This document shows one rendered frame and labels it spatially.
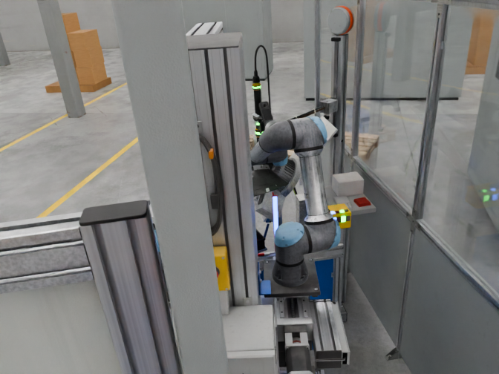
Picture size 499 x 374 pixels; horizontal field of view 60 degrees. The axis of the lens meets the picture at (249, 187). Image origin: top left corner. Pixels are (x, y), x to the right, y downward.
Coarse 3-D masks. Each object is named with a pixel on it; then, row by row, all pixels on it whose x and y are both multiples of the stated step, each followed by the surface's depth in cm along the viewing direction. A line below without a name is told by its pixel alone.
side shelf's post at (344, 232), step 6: (348, 228) 280; (342, 234) 282; (342, 240) 284; (342, 264) 293; (342, 270) 295; (342, 276) 298; (342, 282) 300; (342, 288) 303; (342, 294) 305; (342, 300) 309
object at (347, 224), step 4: (340, 204) 221; (344, 204) 221; (328, 208) 219; (332, 208) 219; (336, 208) 218; (340, 208) 218; (344, 208) 218; (340, 212) 214; (344, 212) 214; (348, 212) 214; (336, 216) 213; (340, 216) 214; (340, 224) 216; (344, 224) 216; (348, 224) 217; (340, 228) 217; (344, 228) 217
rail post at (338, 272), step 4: (336, 260) 230; (340, 260) 230; (336, 264) 231; (340, 264) 231; (336, 268) 232; (340, 268) 232; (336, 272) 233; (340, 272) 234; (336, 276) 234; (340, 276) 235; (336, 280) 236; (340, 280) 236; (336, 284) 237; (340, 284) 237; (336, 288) 238; (340, 288) 239; (336, 292) 240; (340, 292) 240; (336, 296) 241; (340, 296) 241; (336, 300) 242; (340, 300) 243; (340, 304) 244; (340, 308) 245
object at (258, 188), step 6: (252, 174) 233; (258, 174) 232; (264, 174) 232; (270, 174) 232; (276, 174) 232; (252, 180) 229; (258, 180) 228; (264, 180) 226; (270, 180) 226; (276, 180) 225; (282, 180) 225; (258, 186) 224; (264, 186) 222; (270, 186) 221; (276, 186) 220; (282, 186) 219; (258, 192) 220; (264, 192) 219
